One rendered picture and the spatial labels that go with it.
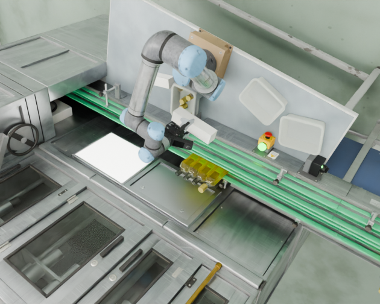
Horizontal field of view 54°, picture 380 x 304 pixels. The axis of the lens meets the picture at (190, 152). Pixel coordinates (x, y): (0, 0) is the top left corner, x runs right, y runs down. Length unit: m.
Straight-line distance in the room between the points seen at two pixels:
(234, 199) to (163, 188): 0.42
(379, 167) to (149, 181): 1.29
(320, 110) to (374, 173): 0.52
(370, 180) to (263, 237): 0.63
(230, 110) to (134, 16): 0.81
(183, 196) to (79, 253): 0.63
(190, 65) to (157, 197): 0.95
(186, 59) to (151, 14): 0.95
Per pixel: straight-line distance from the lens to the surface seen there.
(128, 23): 2.45
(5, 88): 2.50
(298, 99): 1.95
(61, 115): 2.78
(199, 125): 1.88
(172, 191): 2.16
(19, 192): 2.33
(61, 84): 2.52
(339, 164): 2.20
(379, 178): 2.22
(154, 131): 1.59
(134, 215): 2.07
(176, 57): 1.41
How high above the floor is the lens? 2.42
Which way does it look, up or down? 41 degrees down
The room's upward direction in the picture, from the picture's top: 129 degrees counter-clockwise
